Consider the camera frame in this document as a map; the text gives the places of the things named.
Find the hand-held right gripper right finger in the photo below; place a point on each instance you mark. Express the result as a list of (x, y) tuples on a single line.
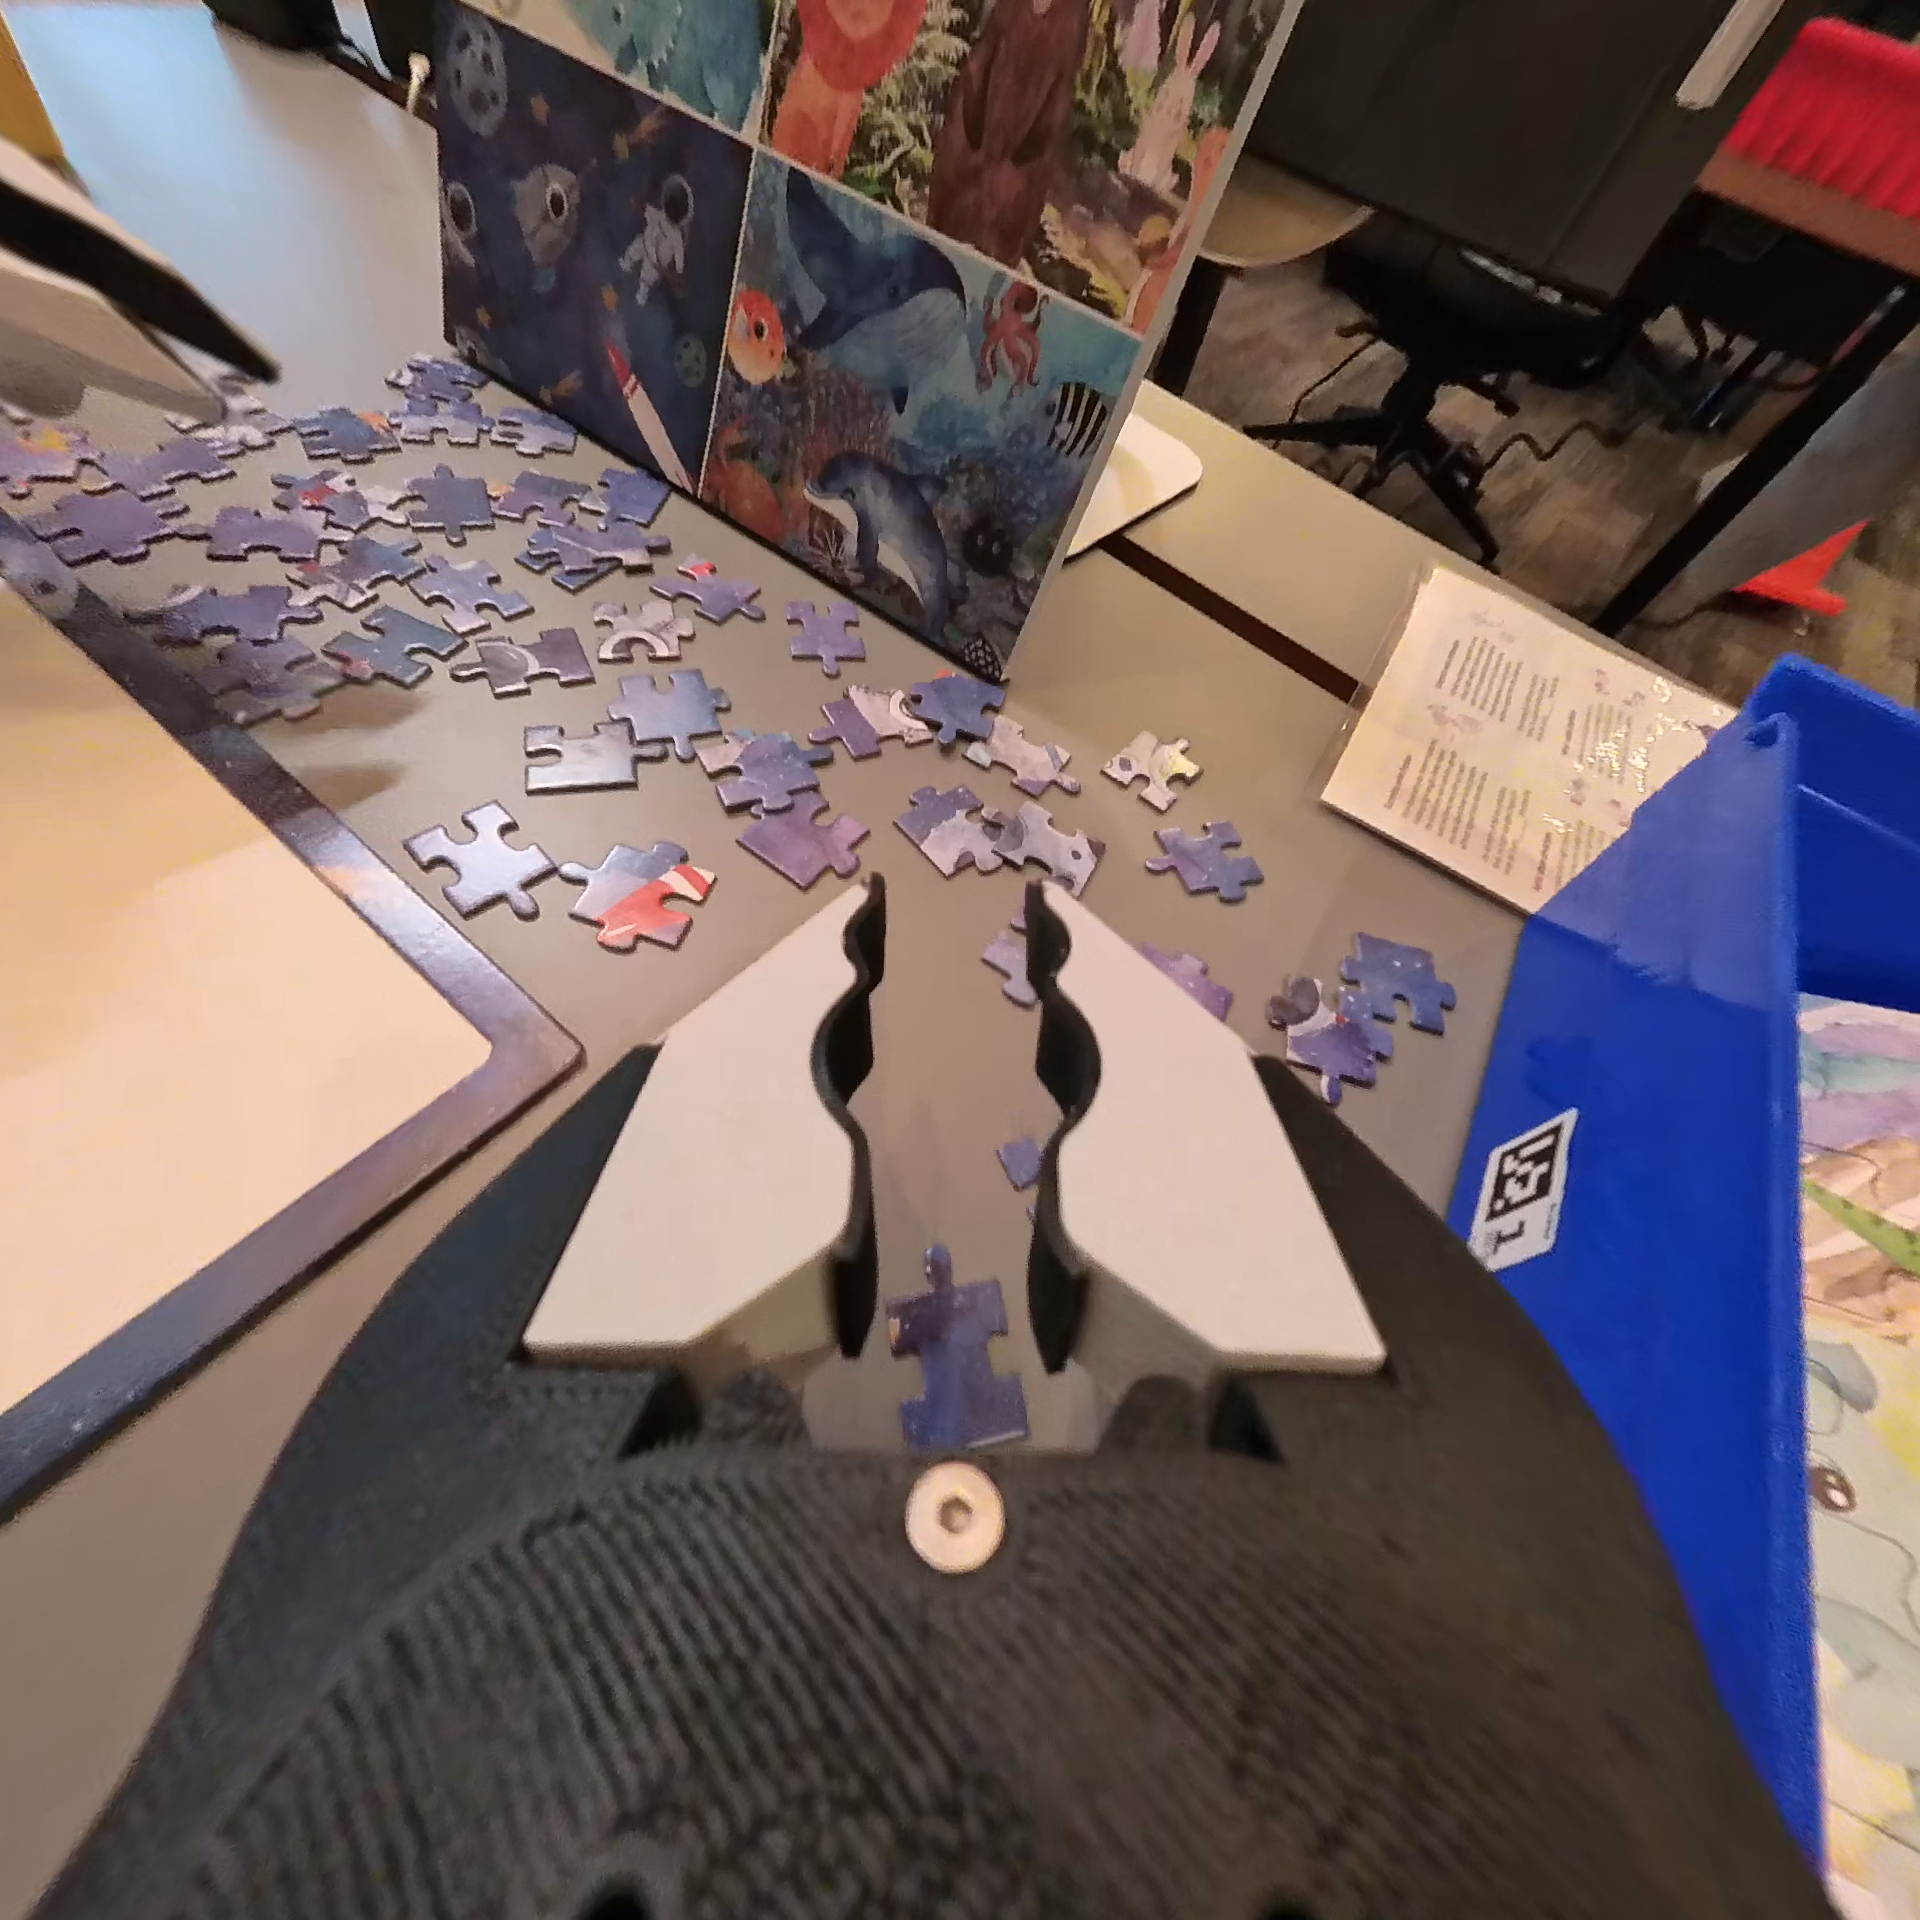
[(1215, 1201)]

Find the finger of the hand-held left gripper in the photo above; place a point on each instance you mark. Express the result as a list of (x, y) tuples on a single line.
[(24, 166), (89, 360)]

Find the blue framed puzzle tray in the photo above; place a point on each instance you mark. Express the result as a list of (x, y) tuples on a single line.
[(182, 975)]

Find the laminated instruction sheet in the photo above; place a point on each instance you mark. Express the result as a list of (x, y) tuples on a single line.
[(1500, 735)]

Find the dinosaur puzzle board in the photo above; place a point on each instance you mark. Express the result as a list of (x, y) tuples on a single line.
[(1869, 1425)]

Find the wooden table with black leg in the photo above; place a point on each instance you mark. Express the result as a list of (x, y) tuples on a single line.
[(1799, 201)]

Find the dark blue puzzle piece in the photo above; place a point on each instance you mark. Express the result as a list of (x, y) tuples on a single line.
[(960, 1366)]

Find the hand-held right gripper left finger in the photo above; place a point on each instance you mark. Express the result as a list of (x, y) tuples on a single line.
[(705, 1201)]

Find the blue plastic bin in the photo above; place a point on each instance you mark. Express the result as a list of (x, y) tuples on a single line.
[(1636, 1050)]

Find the black office chair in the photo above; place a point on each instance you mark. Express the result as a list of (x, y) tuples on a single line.
[(1417, 389)]

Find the red white puzzle piece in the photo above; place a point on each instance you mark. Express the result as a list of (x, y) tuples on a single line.
[(645, 901)]

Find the grey leaning panel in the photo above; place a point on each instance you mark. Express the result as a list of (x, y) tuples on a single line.
[(1853, 465)]

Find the orange cone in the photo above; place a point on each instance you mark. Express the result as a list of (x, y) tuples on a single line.
[(1808, 578)]

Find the illustrated puzzle box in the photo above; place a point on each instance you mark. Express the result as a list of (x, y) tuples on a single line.
[(902, 375)]

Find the scatter of purple puzzle pieces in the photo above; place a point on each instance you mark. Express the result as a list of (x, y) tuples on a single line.
[(674, 714)]

